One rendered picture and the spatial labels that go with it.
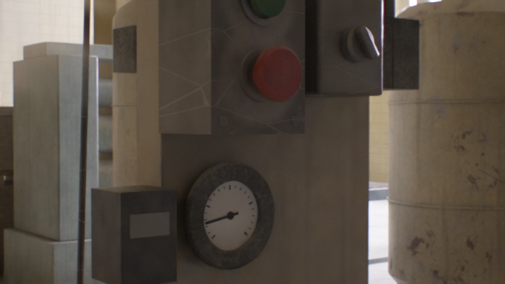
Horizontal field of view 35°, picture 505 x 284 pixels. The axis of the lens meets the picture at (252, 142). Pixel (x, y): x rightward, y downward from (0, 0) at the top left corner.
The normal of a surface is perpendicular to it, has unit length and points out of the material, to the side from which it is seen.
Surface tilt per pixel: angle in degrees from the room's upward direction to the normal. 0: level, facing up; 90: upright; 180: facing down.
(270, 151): 90
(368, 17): 90
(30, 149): 90
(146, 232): 90
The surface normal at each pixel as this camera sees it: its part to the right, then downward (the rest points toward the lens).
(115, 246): -0.80, 0.02
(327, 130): 0.60, 0.02
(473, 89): -0.22, 0.03
